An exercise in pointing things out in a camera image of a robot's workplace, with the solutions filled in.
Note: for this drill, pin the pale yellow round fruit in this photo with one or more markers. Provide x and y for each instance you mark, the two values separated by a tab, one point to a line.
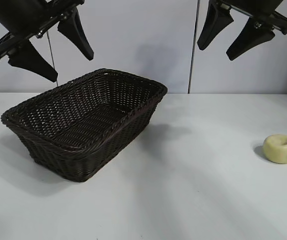
279	150

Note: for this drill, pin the dark brown woven basket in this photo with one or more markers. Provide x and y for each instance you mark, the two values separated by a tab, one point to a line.
83	120

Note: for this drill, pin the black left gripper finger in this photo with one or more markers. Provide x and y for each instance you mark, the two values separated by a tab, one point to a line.
77	35
33	63

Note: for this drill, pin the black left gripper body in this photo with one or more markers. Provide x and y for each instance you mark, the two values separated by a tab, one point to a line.
21	17

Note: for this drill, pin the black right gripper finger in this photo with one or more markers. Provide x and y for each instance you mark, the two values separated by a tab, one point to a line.
214	25
251	40

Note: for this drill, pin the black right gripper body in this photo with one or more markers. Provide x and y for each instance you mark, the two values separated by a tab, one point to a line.
256	8

